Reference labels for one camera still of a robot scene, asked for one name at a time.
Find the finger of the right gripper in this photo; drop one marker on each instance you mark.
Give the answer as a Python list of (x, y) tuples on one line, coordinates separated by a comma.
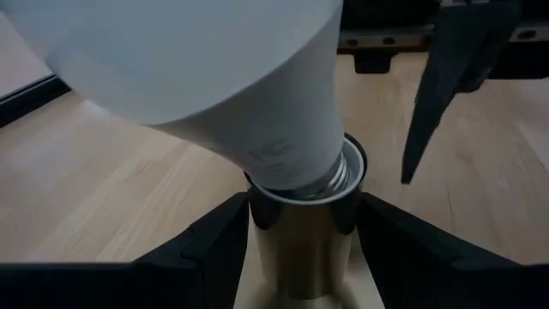
[(454, 51)]

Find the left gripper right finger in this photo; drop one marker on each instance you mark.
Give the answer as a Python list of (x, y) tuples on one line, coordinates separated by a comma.
[(450, 287)]

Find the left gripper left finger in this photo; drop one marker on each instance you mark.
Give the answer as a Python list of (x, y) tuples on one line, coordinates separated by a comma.
[(128, 287)]

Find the brass lamp socket base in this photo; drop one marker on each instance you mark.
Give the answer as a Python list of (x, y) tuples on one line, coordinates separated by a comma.
[(304, 249)]

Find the white lightbulb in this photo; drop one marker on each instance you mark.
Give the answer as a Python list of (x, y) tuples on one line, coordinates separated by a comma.
[(193, 64)]

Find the black aluminium table frame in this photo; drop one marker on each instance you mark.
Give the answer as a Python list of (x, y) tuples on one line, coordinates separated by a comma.
[(30, 101)]

